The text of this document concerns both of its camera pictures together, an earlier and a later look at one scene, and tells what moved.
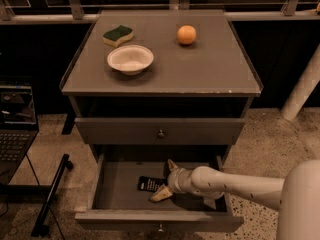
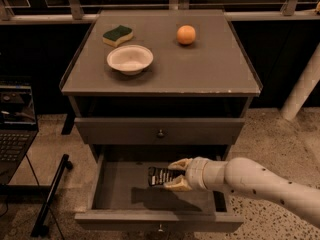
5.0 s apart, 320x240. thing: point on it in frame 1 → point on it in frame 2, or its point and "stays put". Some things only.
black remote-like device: (148, 184) → (157, 176)
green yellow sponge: (117, 36) stays put
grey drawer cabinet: (186, 108) stays put
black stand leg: (41, 228) stays put
